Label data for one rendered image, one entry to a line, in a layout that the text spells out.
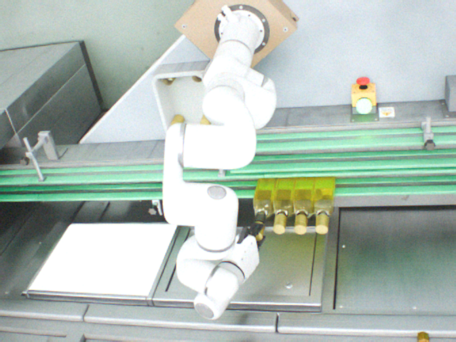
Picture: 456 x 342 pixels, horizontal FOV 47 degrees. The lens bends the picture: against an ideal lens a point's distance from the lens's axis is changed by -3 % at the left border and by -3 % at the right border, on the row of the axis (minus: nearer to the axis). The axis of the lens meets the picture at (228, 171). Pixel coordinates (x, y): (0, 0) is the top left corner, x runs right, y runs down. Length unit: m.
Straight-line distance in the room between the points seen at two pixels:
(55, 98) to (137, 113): 0.61
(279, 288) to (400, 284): 0.33
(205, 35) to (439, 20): 0.66
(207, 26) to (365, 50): 0.46
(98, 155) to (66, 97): 0.62
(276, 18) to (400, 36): 0.36
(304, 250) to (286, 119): 0.40
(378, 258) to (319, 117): 0.45
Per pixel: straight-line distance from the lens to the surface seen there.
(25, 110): 2.21
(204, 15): 1.54
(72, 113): 2.51
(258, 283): 1.52
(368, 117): 1.63
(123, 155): 1.86
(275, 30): 1.53
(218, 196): 1.02
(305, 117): 1.65
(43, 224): 2.08
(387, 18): 1.61
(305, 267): 1.54
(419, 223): 1.72
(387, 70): 1.67
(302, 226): 1.46
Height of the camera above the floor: 2.27
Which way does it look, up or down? 53 degrees down
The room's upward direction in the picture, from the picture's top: 161 degrees counter-clockwise
